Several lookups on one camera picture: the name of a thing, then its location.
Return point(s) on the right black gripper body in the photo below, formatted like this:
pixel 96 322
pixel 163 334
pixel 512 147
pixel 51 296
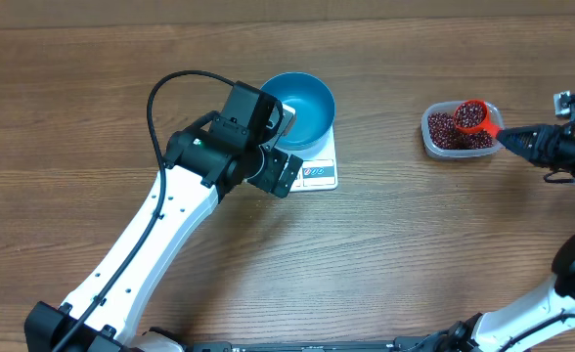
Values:
pixel 574 155

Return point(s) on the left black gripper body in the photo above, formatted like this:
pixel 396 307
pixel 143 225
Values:
pixel 267 178

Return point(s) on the red measuring scoop blue handle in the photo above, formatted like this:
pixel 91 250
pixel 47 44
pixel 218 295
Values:
pixel 473 117

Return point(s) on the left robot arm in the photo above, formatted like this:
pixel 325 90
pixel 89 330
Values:
pixel 202 164

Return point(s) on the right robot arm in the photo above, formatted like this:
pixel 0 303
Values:
pixel 549 309

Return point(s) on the white digital kitchen scale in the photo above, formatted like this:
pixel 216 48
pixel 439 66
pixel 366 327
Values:
pixel 318 171

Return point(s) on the blue bowl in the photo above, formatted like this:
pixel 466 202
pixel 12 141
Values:
pixel 313 103

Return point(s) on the clear plastic container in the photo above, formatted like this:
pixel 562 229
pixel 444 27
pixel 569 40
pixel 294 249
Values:
pixel 450 107

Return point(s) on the red beans in container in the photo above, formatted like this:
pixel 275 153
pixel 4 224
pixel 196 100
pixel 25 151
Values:
pixel 446 136

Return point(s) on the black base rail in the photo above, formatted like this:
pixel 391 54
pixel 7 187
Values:
pixel 429 343

